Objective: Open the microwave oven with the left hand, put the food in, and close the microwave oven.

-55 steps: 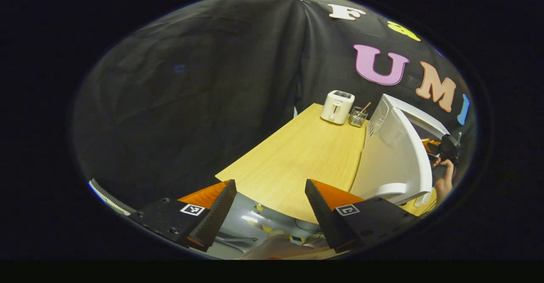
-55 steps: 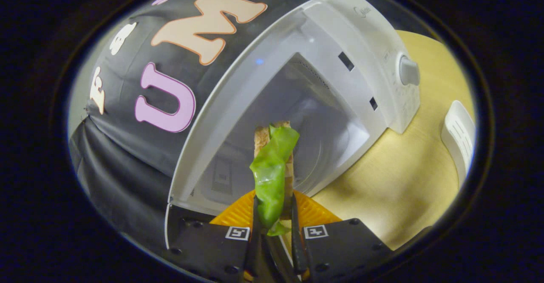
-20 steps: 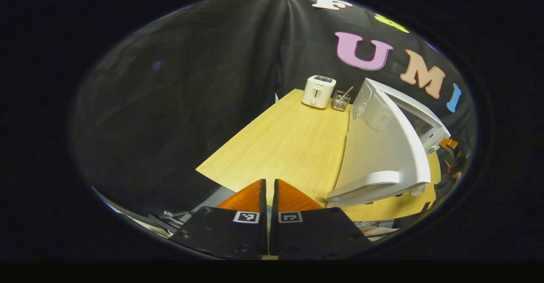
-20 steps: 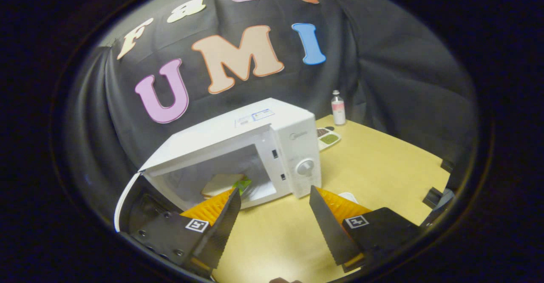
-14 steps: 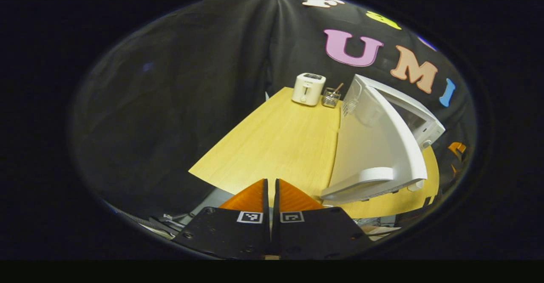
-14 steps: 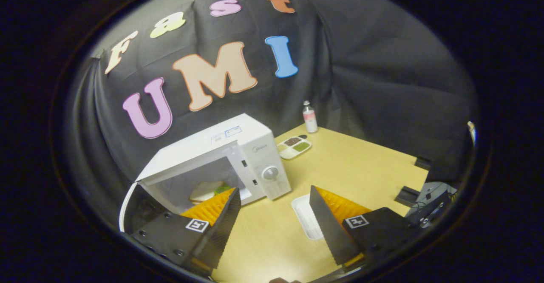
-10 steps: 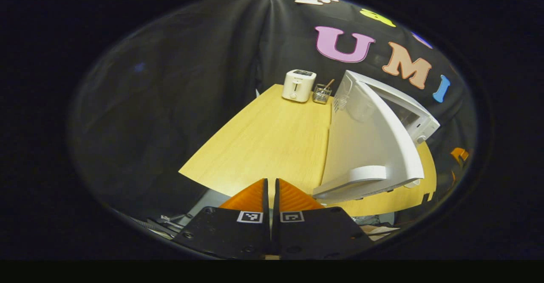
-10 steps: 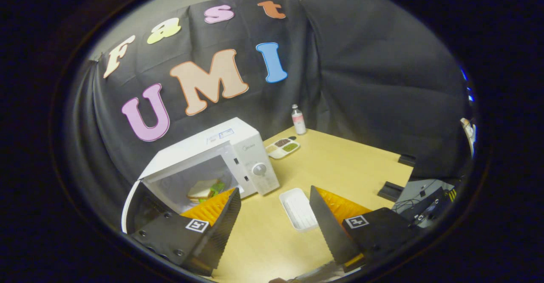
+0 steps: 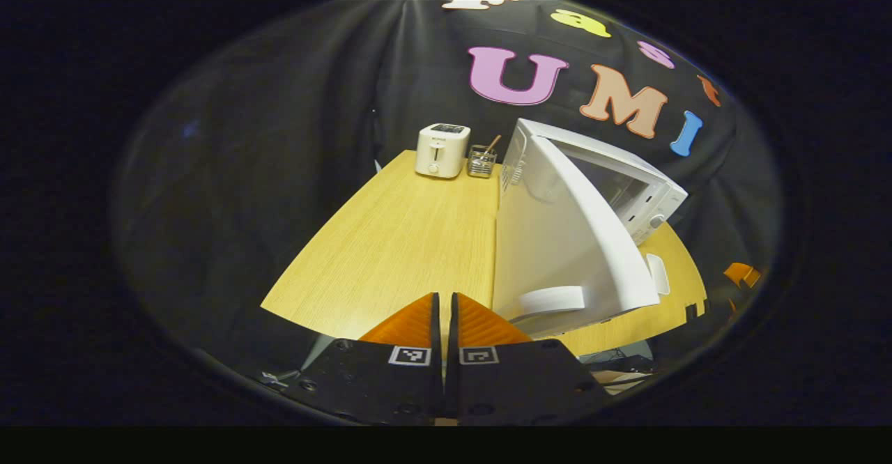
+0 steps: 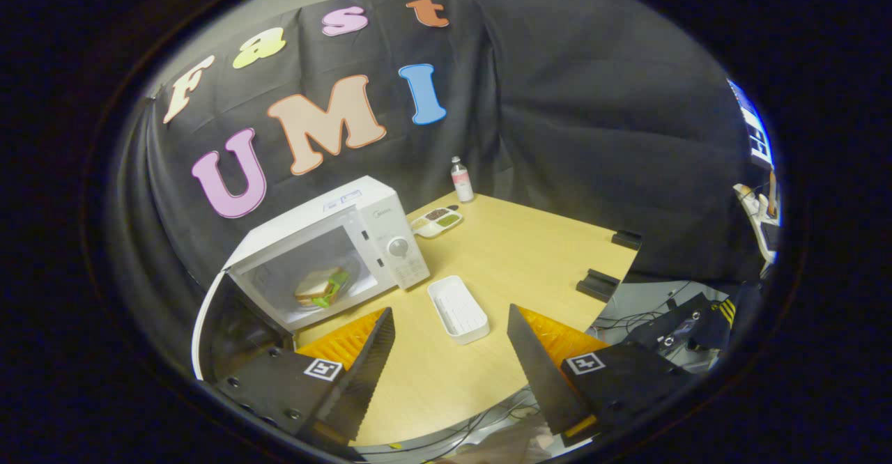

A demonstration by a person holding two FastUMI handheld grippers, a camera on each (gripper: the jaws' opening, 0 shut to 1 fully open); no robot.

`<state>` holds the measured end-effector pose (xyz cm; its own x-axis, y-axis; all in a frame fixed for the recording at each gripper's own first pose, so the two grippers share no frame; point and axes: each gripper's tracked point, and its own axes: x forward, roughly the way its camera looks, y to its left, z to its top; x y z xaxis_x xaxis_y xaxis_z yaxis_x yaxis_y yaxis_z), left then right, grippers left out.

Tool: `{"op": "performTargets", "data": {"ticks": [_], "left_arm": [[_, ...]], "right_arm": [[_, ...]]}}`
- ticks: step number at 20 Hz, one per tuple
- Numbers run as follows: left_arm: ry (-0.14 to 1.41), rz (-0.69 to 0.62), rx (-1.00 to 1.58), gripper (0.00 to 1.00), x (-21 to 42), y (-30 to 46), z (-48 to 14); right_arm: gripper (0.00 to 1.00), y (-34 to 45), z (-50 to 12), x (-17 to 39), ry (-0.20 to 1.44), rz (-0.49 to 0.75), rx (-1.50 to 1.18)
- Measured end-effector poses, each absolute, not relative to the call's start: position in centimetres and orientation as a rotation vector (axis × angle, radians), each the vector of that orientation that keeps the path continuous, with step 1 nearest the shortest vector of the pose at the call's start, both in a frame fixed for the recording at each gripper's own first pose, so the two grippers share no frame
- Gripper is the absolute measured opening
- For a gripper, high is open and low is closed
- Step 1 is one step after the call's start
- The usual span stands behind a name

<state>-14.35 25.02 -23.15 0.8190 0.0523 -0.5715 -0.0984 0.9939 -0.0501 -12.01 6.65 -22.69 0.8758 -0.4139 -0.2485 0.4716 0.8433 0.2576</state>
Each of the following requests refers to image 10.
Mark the white equipment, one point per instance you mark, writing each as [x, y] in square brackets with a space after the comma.
[756, 217]

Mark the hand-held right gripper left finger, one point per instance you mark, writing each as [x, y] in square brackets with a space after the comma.
[362, 380]

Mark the lettuce sandwich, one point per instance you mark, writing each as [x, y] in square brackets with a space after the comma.
[317, 288]

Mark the black equipment with yellow stripes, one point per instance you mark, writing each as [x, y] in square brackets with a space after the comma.
[690, 321]

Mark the black plastic block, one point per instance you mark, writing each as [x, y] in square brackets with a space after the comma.
[626, 240]
[598, 285]

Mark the clear bottle with pink label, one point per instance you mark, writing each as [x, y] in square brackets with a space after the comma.
[461, 184]

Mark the white divided dish with grains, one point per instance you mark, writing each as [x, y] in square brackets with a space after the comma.
[435, 220]

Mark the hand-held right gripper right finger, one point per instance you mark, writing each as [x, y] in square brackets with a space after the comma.
[540, 380]

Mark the white plastic food tray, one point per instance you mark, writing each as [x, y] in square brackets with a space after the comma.
[460, 311]

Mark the lit computer screen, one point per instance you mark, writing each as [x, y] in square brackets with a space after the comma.
[752, 126]

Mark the person's leg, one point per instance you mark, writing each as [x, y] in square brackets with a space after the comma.
[502, 446]

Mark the white microwave oven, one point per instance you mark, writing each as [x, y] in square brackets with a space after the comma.
[327, 206]

